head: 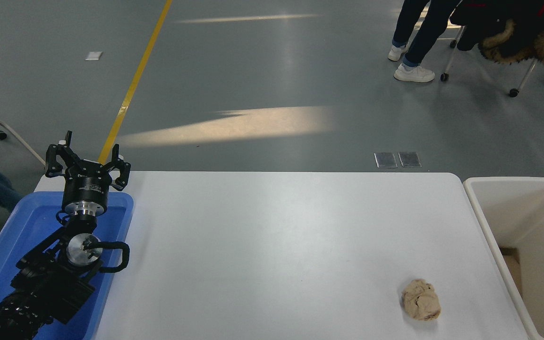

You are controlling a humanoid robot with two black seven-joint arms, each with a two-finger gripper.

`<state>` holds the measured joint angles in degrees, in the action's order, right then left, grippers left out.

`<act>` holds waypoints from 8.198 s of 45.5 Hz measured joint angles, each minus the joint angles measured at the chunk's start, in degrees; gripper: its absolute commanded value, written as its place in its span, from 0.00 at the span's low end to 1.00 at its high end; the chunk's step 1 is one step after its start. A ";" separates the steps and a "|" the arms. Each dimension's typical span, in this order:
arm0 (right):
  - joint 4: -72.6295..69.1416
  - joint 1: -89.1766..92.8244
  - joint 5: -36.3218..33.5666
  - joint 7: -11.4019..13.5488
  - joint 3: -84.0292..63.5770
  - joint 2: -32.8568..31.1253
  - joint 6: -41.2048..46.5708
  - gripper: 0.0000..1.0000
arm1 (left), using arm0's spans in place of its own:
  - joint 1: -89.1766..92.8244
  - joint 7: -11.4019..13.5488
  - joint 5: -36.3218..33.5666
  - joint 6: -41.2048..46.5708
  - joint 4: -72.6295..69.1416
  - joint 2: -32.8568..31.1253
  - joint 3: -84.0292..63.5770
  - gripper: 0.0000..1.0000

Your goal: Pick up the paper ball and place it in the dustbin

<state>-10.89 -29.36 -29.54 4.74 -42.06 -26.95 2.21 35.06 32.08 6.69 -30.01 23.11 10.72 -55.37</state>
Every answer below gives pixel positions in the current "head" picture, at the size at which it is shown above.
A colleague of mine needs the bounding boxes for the standing person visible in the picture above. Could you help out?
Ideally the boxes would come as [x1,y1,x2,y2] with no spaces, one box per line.
[388,0,462,83]

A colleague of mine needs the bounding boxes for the silver floor plate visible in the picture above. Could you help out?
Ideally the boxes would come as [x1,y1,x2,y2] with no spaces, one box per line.
[398,151,422,168]
[374,152,398,169]

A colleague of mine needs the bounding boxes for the blue plastic tray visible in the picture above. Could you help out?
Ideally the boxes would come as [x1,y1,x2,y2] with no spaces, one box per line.
[0,191,135,340]

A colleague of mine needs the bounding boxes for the dark coat with fur trim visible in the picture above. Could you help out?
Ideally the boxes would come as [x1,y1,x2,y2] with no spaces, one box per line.
[450,0,544,65]

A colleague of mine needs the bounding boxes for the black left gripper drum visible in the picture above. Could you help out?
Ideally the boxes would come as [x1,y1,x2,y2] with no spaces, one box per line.
[62,161,112,205]

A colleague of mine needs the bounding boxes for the metal-legged wheeled chair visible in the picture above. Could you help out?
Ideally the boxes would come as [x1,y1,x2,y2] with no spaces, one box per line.
[440,25,538,98]

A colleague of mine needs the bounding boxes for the large pale bin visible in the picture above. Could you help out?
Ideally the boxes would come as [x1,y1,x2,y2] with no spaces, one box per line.
[463,177,544,340]

